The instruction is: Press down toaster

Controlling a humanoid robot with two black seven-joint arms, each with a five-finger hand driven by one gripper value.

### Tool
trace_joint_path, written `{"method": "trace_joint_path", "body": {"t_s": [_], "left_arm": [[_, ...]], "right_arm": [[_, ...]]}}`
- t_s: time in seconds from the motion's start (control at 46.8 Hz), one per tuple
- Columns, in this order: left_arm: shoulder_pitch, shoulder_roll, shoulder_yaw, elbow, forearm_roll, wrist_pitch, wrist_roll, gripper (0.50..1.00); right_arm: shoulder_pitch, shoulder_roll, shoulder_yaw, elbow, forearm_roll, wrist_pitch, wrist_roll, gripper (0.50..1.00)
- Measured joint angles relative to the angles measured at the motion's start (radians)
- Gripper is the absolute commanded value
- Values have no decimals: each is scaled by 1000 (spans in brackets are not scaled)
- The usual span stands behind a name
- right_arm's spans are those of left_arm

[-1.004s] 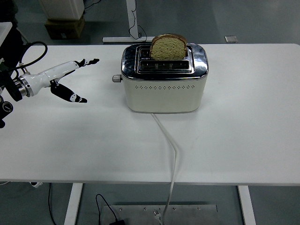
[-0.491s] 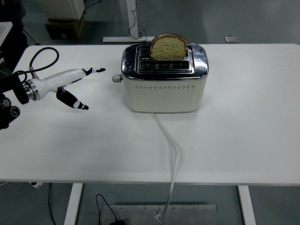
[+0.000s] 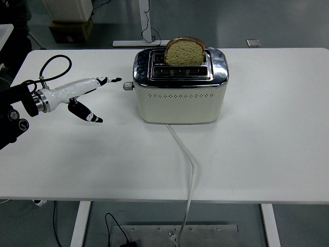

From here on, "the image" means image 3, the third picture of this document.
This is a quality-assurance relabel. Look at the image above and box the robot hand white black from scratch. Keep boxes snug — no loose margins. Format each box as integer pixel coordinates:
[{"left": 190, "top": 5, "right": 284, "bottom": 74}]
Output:
[{"left": 45, "top": 76, "right": 123, "bottom": 124}]

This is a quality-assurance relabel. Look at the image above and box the cream toaster chrome top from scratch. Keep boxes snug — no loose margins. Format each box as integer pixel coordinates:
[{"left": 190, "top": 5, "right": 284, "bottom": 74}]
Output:
[{"left": 133, "top": 47, "right": 229, "bottom": 126}]

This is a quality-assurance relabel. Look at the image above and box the brown cardboard box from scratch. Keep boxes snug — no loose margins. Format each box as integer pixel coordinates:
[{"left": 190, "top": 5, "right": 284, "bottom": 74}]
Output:
[{"left": 48, "top": 15, "right": 94, "bottom": 44}]

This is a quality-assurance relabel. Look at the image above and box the white cabinet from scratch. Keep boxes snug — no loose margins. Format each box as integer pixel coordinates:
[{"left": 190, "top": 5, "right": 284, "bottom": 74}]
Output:
[{"left": 42, "top": 0, "right": 93, "bottom": 22}]

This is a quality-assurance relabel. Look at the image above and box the white desk leg with foot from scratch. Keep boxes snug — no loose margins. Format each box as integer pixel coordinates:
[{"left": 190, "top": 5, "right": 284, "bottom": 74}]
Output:
[{"left": 112, "top": 0, "right": 175, "bottom": 48}]

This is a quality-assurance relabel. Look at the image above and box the brown bread slice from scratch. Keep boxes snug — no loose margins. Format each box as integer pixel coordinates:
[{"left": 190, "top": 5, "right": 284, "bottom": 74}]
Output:
[{"left": 164, "top": 37, "right": 206, "bottom": 67}]

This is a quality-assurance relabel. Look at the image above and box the white table leg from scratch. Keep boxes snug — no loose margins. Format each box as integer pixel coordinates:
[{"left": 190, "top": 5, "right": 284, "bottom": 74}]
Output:
[
  {"left": 260, "top": 203, "right": 282, "bottom": 247},
  {"left": 69, "top": 201, "right": 92, "bottom": 247}
]

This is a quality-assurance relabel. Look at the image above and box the grey metal plate with screws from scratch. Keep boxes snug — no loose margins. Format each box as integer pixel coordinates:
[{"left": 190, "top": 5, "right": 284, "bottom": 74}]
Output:
[{"left": 110, "top": 224, "right": 240, "bottom": 247}]

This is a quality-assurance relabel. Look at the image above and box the black hanging cable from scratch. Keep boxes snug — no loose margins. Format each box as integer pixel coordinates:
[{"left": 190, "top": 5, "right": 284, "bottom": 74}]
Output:
[{"left": 140, "top": 0, "right": 162, "bottom": 47}]

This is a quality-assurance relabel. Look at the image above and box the thin black cable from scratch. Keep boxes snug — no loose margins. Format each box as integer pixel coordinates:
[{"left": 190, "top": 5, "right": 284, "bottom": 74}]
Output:
[{"left": 52, "top": 201, "right": 63, "bottom": 247}]

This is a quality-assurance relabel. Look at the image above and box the white toaster power cord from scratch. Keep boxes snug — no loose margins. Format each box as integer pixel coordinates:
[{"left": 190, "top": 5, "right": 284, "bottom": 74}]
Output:
[{"left": 166, "top": 124, "right": 197, "bottom": 244}]

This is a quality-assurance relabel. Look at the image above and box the black cable with adapter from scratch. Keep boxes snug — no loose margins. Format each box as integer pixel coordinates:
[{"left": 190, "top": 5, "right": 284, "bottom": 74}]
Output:
[{"left": 104, "top": 212, "right": 138, "bottom": 247}]

